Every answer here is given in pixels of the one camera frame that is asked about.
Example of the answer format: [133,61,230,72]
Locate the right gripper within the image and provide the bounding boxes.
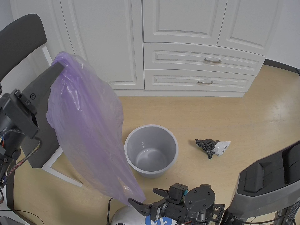
[128,188,188,222]

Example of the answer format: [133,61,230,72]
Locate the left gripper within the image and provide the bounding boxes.
[0,63,66,159]

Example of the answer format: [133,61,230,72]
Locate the purple plastic bag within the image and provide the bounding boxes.
[46,51,146,206]

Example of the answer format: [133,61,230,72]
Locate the black plastic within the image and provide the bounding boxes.
[195,138,221,159]

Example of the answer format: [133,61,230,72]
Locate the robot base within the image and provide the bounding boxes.
[110,205,178,225]

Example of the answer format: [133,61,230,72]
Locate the grey trash bin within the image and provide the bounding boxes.
[124,125,178,179]

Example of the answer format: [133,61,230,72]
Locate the white chair grey cushions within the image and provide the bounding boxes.
[0,14,83,187]

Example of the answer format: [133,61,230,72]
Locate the white wardrobe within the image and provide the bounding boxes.
[9,0,282,98]

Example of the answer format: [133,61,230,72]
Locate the clear printed wrapper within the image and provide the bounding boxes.
[212,140,231,156]

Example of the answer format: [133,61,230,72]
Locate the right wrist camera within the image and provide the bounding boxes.
[167,183,189,204]

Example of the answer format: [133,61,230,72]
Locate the black cable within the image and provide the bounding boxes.
[107,197,118,225]

